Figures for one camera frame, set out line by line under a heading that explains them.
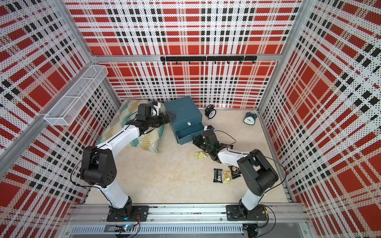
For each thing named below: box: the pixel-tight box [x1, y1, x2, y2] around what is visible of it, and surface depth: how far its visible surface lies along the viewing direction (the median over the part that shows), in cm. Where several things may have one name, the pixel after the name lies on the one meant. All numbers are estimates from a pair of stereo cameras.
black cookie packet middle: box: [228, 165, 242, 180], surface depth 88 cm
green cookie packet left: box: [193, 151, 207, 160], surface depth 95 cm
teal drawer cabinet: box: [164, 95, 205, 146], surface depth 92 cm
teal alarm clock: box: [243, 111, 258, 126], surface depth 110 cm
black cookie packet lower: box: [212, 168, 223, 183], surface depth 88 cm
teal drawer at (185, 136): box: [175, 121, 205, 146], surface depth 91 cm
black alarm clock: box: [204, 104, 217, 120], surface depth 113 cm
